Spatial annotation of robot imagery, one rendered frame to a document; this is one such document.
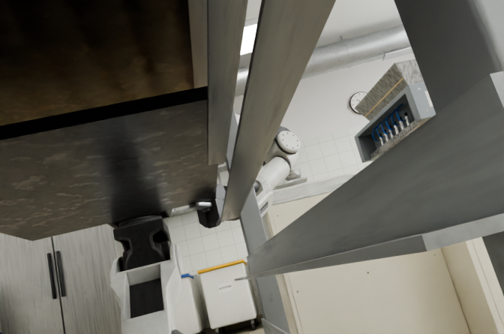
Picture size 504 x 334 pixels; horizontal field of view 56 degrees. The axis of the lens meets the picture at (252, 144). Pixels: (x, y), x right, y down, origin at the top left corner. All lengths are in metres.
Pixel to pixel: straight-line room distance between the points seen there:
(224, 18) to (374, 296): 1.79
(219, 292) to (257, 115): 5.26
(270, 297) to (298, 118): 5.76
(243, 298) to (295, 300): 3.54
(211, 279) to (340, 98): 2.91
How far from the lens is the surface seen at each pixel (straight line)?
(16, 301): 6.02
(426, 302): 2.15
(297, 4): 0.18
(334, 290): 2.01
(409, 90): 2.11
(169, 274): 1.16
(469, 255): 2.04
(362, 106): 2.63
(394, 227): 0.17
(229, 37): 0.38
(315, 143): 6.31
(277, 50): 0.20
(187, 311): 5.60
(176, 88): 0.67
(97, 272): 5.61
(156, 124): 0.53
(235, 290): 5.50
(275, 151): 1.42
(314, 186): 2.05
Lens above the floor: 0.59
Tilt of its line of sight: 15 degrees up
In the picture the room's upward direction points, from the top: 14 degrees counter-clockwise
